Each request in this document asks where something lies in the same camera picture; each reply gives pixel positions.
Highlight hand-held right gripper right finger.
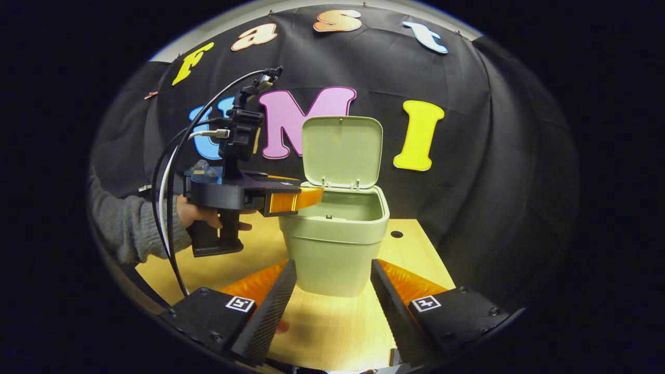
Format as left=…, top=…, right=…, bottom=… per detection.
left=370, top=258, right=512, bottom=367

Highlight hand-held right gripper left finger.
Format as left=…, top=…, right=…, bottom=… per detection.
left=158, top=259, right=298, bottom=367

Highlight pale green desktop garbage bin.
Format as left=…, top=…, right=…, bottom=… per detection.
left=278, top=115, right=390, bottom=298

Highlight wooden desktop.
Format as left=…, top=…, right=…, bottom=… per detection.
left=134, top=210, right=457, bottom=372

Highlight black backdrop cloth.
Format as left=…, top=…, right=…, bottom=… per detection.
left=89, top=4, right=580, bottom=307

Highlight white cable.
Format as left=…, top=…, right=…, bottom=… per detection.
left=157, top=129, right=231, bottom=258

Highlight black cable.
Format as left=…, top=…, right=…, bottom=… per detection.
left=165, top=69, right=271, bottom=298

